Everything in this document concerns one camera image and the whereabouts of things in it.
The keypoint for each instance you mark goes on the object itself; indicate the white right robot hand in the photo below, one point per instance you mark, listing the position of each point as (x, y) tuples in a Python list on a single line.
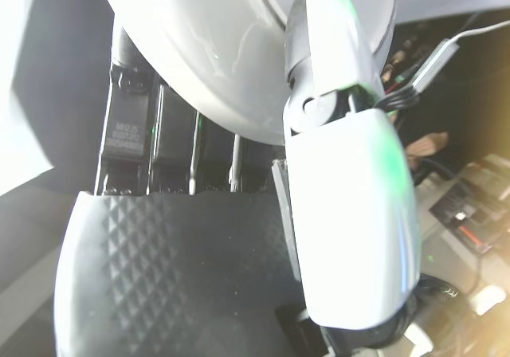
[(179, 253)]

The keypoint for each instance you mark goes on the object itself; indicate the grey adapter stick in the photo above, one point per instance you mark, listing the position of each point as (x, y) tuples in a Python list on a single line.
[(434, 64)]

